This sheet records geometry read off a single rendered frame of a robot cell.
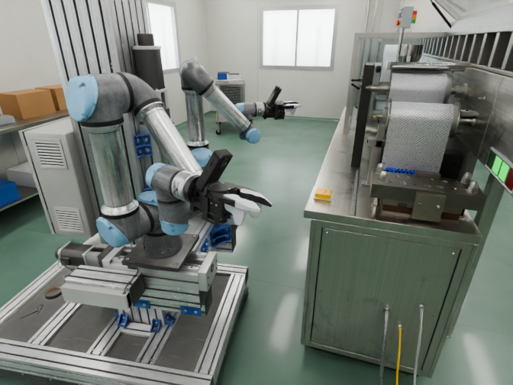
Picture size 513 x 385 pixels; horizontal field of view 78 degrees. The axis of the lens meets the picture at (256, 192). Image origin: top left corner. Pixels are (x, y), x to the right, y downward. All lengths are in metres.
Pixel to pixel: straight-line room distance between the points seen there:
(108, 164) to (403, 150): 1.16
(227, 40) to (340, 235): 6.55
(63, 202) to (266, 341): 1.28
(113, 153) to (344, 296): 1.15
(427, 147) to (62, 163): 1.49
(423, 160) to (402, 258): 0.43
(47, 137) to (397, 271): 1.50
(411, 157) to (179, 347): 1.39
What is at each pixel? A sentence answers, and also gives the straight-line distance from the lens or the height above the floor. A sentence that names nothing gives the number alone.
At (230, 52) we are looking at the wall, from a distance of 7.58.
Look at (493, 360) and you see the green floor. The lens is 2.31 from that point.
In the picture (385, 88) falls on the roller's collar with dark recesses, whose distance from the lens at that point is 1.75.
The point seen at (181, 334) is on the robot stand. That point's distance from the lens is 1.80.
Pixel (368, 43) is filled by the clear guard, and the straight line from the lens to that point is 2.49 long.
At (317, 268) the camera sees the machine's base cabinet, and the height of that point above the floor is 0.61.
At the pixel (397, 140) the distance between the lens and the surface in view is 1.51.
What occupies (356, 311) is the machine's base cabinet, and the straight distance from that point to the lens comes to 1.66.
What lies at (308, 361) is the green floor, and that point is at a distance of 1.95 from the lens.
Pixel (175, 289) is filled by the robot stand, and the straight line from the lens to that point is 1.33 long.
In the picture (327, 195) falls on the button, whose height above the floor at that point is 0.92.
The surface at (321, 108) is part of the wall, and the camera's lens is 7.18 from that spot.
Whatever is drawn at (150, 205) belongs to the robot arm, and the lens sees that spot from 1.16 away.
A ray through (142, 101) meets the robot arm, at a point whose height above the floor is 1.38.
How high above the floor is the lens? 1.54
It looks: 25 degrees down
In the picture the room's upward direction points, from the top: straight up
